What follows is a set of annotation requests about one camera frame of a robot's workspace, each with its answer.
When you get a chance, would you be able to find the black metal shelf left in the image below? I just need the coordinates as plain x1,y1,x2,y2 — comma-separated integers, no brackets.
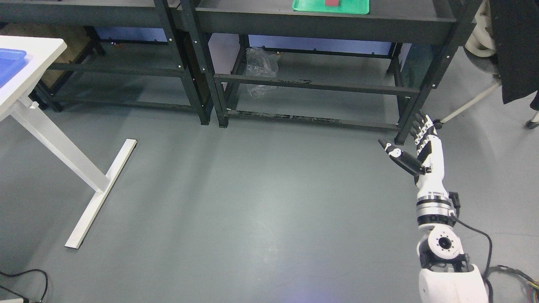
0,0,213,125

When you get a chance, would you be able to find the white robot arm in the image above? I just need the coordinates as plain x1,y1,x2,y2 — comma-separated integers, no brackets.
416,192,488,303

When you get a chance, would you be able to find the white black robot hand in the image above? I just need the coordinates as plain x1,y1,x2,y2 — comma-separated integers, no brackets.
379,112,448,198

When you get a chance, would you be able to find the blue tray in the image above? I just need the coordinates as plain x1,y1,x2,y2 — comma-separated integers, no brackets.
0,48,27,88

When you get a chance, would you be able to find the clear plastic bag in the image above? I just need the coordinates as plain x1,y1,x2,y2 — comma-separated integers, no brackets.
246,47,280,98

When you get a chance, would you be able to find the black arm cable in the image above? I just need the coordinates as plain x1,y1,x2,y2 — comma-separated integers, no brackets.
453,217,539,295

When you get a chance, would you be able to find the black metal shelf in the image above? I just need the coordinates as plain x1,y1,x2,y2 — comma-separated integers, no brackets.
0,0,213,125
176,0,481,146

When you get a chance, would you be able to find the green tray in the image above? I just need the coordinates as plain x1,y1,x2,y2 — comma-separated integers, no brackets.
291,0,370,15

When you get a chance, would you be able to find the black metal shelf right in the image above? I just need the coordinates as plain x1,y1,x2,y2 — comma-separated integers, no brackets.
176,0,481,146

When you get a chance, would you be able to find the pink block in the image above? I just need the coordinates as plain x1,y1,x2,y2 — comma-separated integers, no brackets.
325,0,339,7

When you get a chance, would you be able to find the white table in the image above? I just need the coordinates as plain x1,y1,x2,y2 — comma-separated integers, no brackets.
0,36,137,249

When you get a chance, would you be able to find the black floor cable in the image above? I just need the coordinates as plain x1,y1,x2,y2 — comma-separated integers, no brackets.
0,269,48,303

